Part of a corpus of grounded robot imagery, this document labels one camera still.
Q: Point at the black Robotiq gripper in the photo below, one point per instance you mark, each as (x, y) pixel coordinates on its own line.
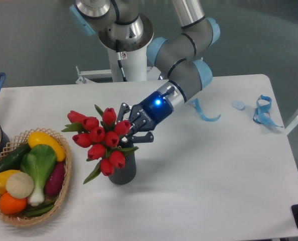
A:
(145, 116)

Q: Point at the red tulip bouquet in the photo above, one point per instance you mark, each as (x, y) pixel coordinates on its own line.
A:
(102, 138)

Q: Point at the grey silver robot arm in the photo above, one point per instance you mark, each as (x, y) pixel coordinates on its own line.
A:
(129, 39)

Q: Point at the dark grey ribbed vase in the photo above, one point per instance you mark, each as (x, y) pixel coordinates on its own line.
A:
(126, 174)

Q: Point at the small light blue cap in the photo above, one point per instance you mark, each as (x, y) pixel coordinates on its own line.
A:
(239, 105)

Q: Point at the purple sweet potato toy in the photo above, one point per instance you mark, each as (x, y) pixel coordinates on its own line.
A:
(55, 181)

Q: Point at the green bok choy toy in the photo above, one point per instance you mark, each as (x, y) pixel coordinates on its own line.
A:
(39, 163)

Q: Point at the crumpled blue tape strip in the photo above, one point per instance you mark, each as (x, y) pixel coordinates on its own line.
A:
(261, 114)

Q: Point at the dark green cucumber toy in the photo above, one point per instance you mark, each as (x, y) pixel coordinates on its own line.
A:
(12, 161)

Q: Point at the cream garlic bun toy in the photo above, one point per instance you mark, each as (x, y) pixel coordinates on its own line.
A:
(19, 185)

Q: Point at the green pea pods toy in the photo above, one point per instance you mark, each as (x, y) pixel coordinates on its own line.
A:
(40, 209)

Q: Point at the woven wicker basket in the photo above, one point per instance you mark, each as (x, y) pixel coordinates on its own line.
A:
(19, 220)

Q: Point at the yellow bell pepper toy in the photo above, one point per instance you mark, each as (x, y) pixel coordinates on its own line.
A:
(3, 179)

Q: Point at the orange fruit toy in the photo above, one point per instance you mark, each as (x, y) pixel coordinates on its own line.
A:
(11, 205)

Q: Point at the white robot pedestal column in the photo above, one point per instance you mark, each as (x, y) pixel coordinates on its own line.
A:
(132, 65)

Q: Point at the white metal base frame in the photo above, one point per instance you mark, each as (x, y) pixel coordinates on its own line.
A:
(96, 74)

